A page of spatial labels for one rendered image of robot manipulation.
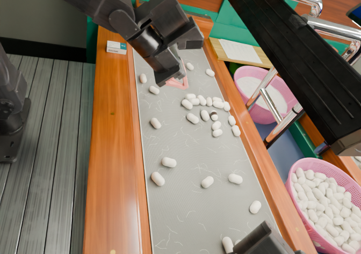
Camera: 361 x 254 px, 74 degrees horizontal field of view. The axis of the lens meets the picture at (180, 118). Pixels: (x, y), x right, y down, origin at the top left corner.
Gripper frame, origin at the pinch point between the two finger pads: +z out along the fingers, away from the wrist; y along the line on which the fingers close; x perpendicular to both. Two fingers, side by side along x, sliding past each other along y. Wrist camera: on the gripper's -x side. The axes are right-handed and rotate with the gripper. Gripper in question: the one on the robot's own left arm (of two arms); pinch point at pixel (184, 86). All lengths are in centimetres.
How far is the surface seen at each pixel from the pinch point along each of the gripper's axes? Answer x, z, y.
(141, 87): 13.8, 1.1, 10.5
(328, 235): -14, 35, -36
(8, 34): 103, -12, 119
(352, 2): -69, 49, 46
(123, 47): 14.0, -6.0, 23.9
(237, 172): -1.1, 18.5, -18.8
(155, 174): 12.3, 0.1, -20.1
